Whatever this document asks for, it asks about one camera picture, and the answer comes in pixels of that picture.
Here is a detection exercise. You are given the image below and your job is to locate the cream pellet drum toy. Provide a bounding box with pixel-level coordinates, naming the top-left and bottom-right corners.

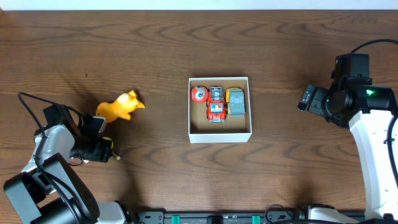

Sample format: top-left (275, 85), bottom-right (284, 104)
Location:
top-left (103, 137), bottom-right (121, 161)

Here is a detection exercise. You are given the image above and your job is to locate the yellow grey toy truck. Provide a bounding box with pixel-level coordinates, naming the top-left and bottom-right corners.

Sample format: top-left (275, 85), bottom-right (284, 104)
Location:
top-left (226, 88), bottom-right (246, 117)

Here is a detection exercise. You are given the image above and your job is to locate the red toy fire truck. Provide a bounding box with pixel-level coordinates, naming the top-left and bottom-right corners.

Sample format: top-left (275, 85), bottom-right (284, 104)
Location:
top-left (206, 86), bottom-right (226, 123)

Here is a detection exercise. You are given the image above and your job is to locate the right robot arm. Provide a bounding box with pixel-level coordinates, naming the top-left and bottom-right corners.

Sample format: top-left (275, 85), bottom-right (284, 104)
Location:
top-left (297, 85), bottom-right (397, 223)

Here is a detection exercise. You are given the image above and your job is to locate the white cardboard box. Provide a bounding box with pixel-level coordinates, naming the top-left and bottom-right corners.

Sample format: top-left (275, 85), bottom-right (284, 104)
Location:
top-left (188, 77), bottom-right (252, 143)

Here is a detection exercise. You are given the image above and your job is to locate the orange rubber animal toy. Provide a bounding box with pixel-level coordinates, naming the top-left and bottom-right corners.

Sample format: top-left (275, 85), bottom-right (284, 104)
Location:
top-left (96, 90), bottom-right (146, 123)

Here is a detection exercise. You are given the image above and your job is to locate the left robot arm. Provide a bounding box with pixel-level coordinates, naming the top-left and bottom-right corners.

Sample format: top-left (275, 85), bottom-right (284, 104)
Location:
top-left (4, 104), bottom-right (131, 223)

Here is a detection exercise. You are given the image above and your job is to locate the red ball toy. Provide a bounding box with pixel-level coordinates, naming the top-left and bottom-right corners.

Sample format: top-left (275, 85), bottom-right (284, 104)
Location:
top-left (190, 85), bottom-right (208, 103)

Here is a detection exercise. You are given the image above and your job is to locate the black mounting rail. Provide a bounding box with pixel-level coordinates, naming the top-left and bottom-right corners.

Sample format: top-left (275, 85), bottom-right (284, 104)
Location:
top-left (136, 203), bottom-right (366, 224)

